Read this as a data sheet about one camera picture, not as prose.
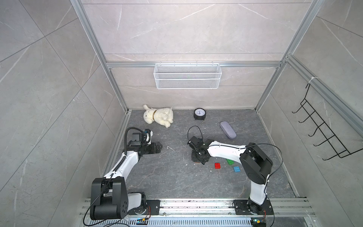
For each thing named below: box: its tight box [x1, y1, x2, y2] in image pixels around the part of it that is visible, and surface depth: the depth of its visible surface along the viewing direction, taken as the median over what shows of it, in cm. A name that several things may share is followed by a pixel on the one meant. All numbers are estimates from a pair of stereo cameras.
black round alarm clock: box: [193, 107, 207, 121], surface depth 117 cm
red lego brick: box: [214, 162, 221, 170], surface depth 89 cm
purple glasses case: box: [219, 121, 237, 140], surface depth 105 cm
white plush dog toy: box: [142, 104, 174, 129], surface depth 109 cm
